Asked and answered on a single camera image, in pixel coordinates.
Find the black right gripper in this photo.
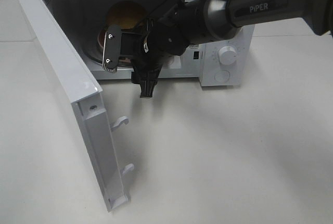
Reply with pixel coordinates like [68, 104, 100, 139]
[120, 19, 167, 98]

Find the pink round plate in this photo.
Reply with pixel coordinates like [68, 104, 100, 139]
[97, 27, 132, 67]

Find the burger with sesame bun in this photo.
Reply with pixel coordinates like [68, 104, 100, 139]
[106, 1, 147, 30]

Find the white microwave door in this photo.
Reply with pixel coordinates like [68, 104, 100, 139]
[18, 0, 134, 211]

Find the white microwave knob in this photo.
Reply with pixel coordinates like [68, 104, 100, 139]
[217, 45, 238, 65]

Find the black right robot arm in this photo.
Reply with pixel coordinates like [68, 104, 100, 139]
[131, 0, 332, 98]

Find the white microwave oven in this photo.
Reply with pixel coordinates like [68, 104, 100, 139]
[18, 0, 254, 96]

